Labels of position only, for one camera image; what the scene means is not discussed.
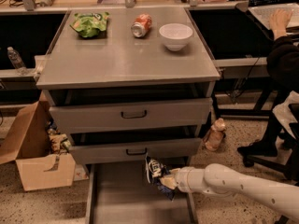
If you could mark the top drawer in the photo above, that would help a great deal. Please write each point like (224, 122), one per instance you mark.
(130, 116)

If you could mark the bottom drawer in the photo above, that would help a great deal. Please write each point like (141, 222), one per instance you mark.
(119, 193)

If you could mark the white bowl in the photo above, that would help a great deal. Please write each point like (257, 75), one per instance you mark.
(175, 36)

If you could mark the black shoe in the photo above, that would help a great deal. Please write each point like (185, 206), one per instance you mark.
(259, 148)

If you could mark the orange soda can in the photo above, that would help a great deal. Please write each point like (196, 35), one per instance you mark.
(141, 25)

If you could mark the middle drawer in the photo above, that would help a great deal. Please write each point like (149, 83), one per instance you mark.
(136, 151)

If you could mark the laptop computer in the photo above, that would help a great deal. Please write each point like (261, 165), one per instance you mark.
(262, 9)

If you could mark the blue chip bag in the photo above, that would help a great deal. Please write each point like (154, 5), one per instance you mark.
(155, 170)

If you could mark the cardboard box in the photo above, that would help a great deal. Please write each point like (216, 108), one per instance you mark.
(28, 144)

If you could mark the plastic bottle on floor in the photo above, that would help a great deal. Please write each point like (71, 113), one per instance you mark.
(214, 135)

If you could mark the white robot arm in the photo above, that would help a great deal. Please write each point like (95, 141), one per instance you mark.
(221, 181)

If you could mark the snack items in box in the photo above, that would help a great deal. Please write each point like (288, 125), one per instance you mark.
(59, 142)

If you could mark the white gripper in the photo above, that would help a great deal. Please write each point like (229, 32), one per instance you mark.
(183, 179)

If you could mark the person's dark sleeve forearm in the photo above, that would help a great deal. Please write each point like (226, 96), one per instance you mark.
(283, 63)

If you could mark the person's hand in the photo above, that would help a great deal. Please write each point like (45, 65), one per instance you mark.
(279, 21)

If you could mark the clear water bottle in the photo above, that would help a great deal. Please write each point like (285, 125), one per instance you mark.
(17, 61)

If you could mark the drawer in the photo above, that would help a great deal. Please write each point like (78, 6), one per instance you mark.
(119, 193)
(136, 151)
(130, 116)

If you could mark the grey drawer cabinet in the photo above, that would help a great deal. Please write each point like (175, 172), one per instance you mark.
(121, 68)

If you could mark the green chip bag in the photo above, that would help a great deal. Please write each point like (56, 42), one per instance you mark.
(89, 25)

